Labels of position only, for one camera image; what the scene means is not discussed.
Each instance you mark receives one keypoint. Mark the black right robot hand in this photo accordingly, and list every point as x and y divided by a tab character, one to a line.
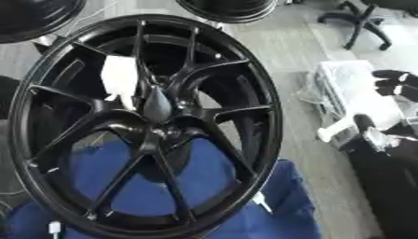
393	81

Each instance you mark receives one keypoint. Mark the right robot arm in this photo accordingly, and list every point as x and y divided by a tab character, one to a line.
389	189

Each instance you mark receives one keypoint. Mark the black round wheel rim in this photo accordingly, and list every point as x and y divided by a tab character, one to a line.
32	17
231	9

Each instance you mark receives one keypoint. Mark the black spoked wheel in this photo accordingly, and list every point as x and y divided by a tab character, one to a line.
155	109

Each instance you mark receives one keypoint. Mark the white plastic-wrapped box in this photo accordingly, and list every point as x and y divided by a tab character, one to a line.
353	90

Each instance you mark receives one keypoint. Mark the black office chair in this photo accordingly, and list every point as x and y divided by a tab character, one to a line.
362	20

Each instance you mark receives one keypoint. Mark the white tag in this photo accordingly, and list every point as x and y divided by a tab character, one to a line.
262	201

